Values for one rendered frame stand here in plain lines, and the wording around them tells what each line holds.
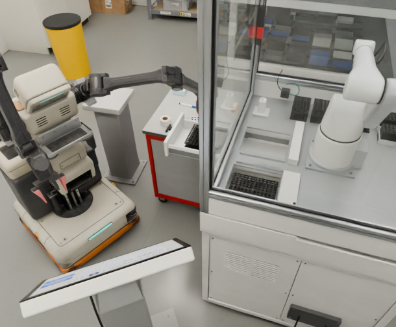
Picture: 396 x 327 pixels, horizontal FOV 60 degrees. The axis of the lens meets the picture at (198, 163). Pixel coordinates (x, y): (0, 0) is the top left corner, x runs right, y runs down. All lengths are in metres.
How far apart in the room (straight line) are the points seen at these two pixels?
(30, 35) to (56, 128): 3.45
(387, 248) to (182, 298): 1.33
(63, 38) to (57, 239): 2.47
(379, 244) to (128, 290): 0.94
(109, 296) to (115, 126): 1.61
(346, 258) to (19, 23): 4.66
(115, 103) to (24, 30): 2.88
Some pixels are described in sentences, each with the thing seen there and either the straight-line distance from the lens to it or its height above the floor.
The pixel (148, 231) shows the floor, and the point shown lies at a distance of 2.65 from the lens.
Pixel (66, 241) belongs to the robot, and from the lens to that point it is 2.40.
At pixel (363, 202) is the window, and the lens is 1.35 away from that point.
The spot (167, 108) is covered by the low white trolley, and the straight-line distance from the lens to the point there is 2.43.
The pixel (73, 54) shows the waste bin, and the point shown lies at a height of 0.33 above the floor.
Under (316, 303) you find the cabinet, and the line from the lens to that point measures 1.99.
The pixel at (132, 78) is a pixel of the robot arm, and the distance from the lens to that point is 1.71.
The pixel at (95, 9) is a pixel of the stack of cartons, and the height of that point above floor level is 0.05.
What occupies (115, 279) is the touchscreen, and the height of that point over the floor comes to 1.18.
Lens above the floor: 2.16
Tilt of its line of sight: 44 degrees down
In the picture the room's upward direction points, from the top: 1 degrees counter-clockwise
